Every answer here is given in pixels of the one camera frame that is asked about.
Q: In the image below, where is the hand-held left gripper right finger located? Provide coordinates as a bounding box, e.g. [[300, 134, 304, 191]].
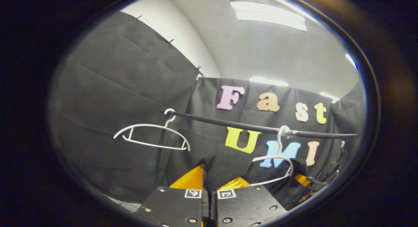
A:
[[209, 176, 289, 227]]

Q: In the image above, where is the black metal clothes rack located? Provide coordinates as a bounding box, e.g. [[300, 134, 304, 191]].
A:
[[154, 109, 360, 188]]

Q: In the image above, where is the black backdrop cloth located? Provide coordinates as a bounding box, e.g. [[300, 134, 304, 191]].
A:
[[49, 11, 366, 204]]

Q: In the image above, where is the black garment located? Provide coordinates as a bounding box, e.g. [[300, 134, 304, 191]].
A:
[[195, 145, 315, 211]]

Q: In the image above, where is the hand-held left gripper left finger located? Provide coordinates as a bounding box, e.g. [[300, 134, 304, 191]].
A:
[[134, 164, 209, 227]]

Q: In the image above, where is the ceiling light panel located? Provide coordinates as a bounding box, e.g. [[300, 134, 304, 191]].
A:
[[346, 53, 359, 71], [230, 1, 307, 32]]

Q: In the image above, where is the white plastic hanger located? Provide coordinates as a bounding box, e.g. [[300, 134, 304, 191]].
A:
[[250, 125, 294, 187], [113, 108, 191, 152]]

